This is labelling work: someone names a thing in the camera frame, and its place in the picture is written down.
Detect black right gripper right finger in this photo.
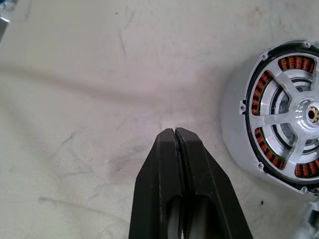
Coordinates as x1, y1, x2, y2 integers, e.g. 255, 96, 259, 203
174, 126, 254, 239

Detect silver stator housing copper windings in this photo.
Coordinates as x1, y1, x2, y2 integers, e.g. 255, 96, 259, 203
224, 38, 319, 195

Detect grey round metal part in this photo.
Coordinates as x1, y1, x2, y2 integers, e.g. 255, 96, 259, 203
303, 199, 319, 239

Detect silver spoked rotor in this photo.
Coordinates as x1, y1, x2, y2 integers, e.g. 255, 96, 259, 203
248, 56, 319, 182

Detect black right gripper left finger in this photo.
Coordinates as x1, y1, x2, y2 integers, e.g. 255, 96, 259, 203
129, 127, 187, 239

